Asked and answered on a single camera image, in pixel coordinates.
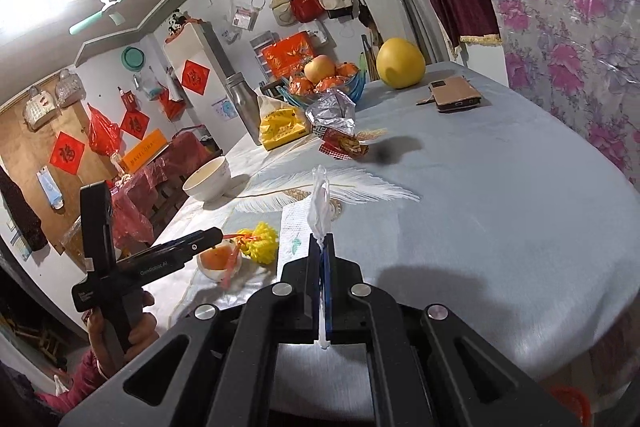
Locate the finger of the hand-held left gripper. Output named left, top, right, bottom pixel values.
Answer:
left=162, top=228, right=224, bottom=260

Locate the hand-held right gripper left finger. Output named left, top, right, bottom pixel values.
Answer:
left=60, top=232, right=321, bottom=427

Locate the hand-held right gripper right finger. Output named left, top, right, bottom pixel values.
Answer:
left=321, top=233, right=583, bottom=427

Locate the white plastic wrapper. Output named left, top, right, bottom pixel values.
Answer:
left=307, top=166, right=335, bottom=350

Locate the person's left forearm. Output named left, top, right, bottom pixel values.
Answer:
left=35, top=349, right=108, bottom=425

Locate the person's left hand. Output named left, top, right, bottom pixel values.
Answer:
left=87, top=289, right=157, bottom=379

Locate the small cup with orange contents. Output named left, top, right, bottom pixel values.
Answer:
left=197, top=241, right=243, bottom=283

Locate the white paper towel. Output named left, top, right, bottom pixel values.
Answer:
left=279, top=199, right=346, bottom=268

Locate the white ceramic bowl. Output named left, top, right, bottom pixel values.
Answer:
left=182, top=157, right=232, bottom=202

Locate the blue face mask pack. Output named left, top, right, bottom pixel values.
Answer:
left=36, top=167, right=65, bottom=210

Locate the dark hanging garment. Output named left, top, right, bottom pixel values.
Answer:
left=0, top=167, right=48, bottom=253

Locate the large red diamond paper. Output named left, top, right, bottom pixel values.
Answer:
left=50, top=131, right=86, bottom=178

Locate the red plastic cover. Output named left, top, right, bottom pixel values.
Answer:
left=110, top=132, right=213, bottom=248

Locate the long orange box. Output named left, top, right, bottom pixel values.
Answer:
left=120, top=129, right=168, bottom=170

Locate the red plastic bag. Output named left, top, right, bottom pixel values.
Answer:
left=87, top=103, right=122, bottom=158

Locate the small red diamond paper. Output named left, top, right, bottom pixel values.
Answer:
left=120, top=109, right=150, bottom=140

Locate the red snack wrapper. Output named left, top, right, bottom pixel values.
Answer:
left=320, top=129, right=371, bottom=160

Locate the woven white basket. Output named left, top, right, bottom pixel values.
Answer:
left=25, top=85, right=56, bottom=130
left=54, top=68, right=86, bottom=108

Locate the stainless steel bottle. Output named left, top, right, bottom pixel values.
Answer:
left=224, top=73, right=263, bottom=146

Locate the yellow plastic bag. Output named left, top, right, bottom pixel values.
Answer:
left=257, top=96, right=312, bottom=152

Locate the red diamond paper on refrigerator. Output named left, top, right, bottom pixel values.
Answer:
left=180, top=59, right=210, bottom=96

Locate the silver foil packet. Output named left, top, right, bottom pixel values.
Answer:
left=305, top=88, right=357, bottom=142

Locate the teal plate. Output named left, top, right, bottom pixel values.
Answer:
left=121, top=46, right=146, bottom=75

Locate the white refrigerator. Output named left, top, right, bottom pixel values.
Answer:
left=162, top=22, right=241, bottom=142

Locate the blue glass fruit bowl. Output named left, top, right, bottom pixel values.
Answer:
left=281, top=72, right=367, bottom=110

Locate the orange gift box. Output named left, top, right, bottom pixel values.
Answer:
left=261, top=32, right=317, bottom=78

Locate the apple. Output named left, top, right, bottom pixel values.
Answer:
left=304, top=55, right=337, bottom=84

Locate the cartoon mouse plush toy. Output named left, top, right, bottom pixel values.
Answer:
left=165, top=9, right=188, bottom=42

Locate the phone in tan case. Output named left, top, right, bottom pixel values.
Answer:
left=416, top=76, right=483, bottom=114

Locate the yellow pomelo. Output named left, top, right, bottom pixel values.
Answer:
left=376, top=38, right=427, bottom=90

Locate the teal ceiling fan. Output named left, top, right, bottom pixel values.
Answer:
left=69, top=0, right=146, bottom=36

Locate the tan bag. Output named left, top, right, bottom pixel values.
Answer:
left=270, top=0, right=297, bottom=26

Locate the floral plastic sheet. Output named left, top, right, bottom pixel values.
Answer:
left=452, top=0, right=640, bottom=188

